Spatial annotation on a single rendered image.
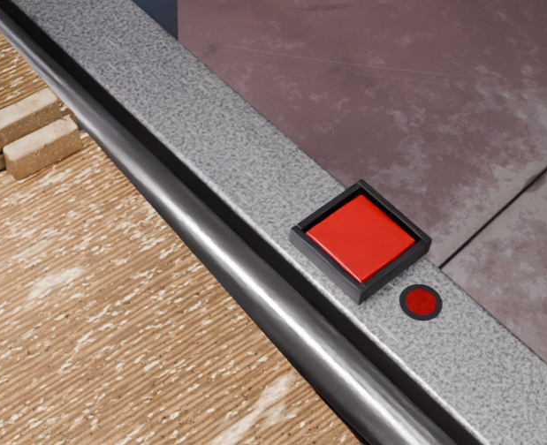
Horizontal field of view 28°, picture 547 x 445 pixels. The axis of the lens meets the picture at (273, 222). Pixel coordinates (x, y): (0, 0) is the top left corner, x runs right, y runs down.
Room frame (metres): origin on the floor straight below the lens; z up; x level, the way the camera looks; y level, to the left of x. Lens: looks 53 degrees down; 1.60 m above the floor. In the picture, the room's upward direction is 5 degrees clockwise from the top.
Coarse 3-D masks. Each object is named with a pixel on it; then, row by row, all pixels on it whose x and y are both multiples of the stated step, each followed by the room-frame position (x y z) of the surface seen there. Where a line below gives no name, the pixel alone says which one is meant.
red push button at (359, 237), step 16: (352, 208) 0.52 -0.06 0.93; (368, 208) 0.52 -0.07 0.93; (320, 224) 0.50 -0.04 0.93; (336, 224) 0.50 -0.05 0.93; (352, 224) 0.50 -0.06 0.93; (368, 224) 0.50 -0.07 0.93; (384, 224) 0.51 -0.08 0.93; (320, 240) 0.48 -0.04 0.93; (336, 240) 0.49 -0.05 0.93; (352, 240) 0.49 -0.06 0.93; (368, 240) 0.49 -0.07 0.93; (384, 240) 0.49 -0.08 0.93; (400, 240) 0.49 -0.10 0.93; (336, 256) 0.47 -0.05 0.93; (352, 256) 0.47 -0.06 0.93; (368, 256) 0.47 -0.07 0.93; (384, 256) 0.48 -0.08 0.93; (352, 272) 0.46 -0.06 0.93; (368, 272) 0.46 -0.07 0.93
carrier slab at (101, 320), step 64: (0, 192) 0.50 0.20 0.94; (64, 192) 0.50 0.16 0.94; (128, 192) 0.51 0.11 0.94; (0, 256) 0.44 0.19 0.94; (64, 256) 0.44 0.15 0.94; (128, 256) 0.45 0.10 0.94; (192, 256) 0.45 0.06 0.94; (0, 320) 0.39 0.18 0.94; (64, 320) 0.39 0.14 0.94; (128, 320) 0.40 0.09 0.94; (192, 320) 0.40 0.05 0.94; (0, 384) 0.34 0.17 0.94; (64, 384) 0.34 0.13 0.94; (128, 384) 0.35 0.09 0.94; (192, 384) 0.35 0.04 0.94; (256, 384) 0.36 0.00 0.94
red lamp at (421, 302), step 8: (408, 296) 0.45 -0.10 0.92; (416, 296) 0.45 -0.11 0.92; (424, 296) 0.45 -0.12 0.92; (432, 296) 0.45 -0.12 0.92; (408, 304) 0.44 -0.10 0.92; (416, 304) 0.45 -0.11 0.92; (424, 304) 0.45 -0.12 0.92; (432, 304) 0.45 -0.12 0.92; (416, 312) 0.44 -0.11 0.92; (424, 312) 0.44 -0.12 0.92
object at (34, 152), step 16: (48, 128) 0.54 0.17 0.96; (64, 128) 0.54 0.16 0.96; (16, 144) 0.52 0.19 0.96; (32, 144) 0.52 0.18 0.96; (48, 144) 0.53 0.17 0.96; (64, 144) 0.53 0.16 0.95; (80, 144) 0.54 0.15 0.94; (16, 160) 0.51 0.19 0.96; (32, 160) 0.52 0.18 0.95; (48, 160) 0.52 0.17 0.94; (16, 176) 0.51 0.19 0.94
